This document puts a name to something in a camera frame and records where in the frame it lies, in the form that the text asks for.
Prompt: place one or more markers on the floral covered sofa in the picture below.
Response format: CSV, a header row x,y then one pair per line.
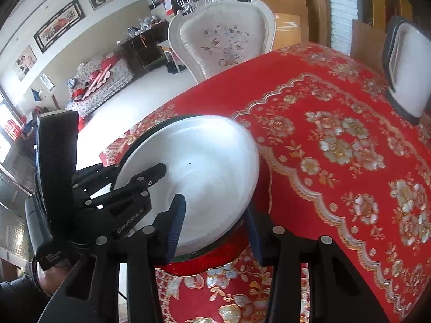
x,y
101,84

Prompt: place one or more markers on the white shutter door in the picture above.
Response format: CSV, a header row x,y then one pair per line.
x,y
341,10

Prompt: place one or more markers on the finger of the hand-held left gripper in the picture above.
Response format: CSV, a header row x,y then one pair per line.
x,y
97,175
148,175

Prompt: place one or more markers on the dark wooden cabinet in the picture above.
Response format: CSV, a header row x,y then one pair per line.
x,y
144,45

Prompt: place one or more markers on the person's left forearm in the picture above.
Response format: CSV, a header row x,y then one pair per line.
x,y
20,296

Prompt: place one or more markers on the white plate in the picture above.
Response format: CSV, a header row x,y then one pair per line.
x,y
198,175

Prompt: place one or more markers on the white electric kettle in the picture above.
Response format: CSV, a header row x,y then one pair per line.
x,y
409,70

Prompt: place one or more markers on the brown cardboard sheet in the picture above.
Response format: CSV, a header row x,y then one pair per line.
x,y
367,45

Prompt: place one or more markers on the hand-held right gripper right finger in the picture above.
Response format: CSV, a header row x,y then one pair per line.
x,y
254,235

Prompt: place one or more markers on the small white table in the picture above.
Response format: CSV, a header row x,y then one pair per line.
x,y
168,52

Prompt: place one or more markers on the ornate white floral chair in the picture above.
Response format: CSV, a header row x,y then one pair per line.
x,y
229,37

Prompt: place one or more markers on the long framed floral picture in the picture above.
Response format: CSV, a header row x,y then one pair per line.
x,y
59,25

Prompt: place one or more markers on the red floral tablecloth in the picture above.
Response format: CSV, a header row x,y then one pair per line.
x,y
303,84

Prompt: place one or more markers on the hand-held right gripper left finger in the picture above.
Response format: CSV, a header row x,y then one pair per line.
x,y
176,223

